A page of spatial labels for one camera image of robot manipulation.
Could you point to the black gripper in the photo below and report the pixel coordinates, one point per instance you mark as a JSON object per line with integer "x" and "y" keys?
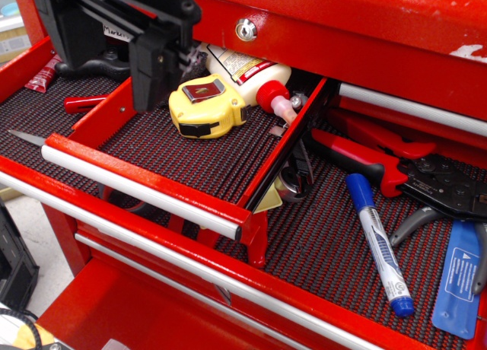
{"x": 88, "y": 47}

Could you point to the silver drawer lock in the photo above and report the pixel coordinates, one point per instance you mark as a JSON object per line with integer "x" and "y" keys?
{"x": 246, "y": 30}

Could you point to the small open red drawer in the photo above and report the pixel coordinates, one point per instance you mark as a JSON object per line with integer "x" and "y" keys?
{"x": 241, "y": 221}

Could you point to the black mesh liner small drawer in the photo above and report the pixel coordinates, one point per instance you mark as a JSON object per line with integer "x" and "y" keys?
{"x": 221, "y": 167}

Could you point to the large open red drawer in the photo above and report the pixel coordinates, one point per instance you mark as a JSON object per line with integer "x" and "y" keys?
{"x": 243, "y": 232}

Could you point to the blue marker pen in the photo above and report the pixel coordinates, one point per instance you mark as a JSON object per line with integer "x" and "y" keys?
{"x": 387, "y": 266}

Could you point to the black mesh liner large drawer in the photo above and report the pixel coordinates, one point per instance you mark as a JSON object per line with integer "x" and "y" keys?
{"x": 335, "y": 232}

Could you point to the red tube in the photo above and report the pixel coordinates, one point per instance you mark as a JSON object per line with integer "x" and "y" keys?
{"x": 41, "y": 80}

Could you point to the yellow tape measure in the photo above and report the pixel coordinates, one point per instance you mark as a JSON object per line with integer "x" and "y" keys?
{"x": 207, "y": 107}

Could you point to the silver blade tip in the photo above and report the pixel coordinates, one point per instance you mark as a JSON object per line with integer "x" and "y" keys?
{"x": 33, "y": 139}

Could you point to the white glue bottle red cap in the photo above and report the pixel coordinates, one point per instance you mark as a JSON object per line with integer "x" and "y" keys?
{"x": 258, "y": 81}

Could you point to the silver metal clamp tool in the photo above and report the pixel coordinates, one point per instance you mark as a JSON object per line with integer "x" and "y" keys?
{"x": 295, "y": 180}

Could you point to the red tool chest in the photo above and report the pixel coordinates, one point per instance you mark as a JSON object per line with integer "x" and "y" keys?
{"x": 143, "y": 277}

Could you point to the black box on floor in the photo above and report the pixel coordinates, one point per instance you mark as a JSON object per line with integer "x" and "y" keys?
{"x": 19, "y": 272}

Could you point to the red black crimping tool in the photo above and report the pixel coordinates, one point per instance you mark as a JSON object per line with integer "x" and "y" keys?
{"x": 396, "y": 166}

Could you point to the blue plastic packet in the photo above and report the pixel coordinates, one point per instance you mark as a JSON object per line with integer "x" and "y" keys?
{"x": 456, "y": 307}

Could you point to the red handled tool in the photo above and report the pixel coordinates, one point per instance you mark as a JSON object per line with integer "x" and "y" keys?
{"x": 74, "y": 105}

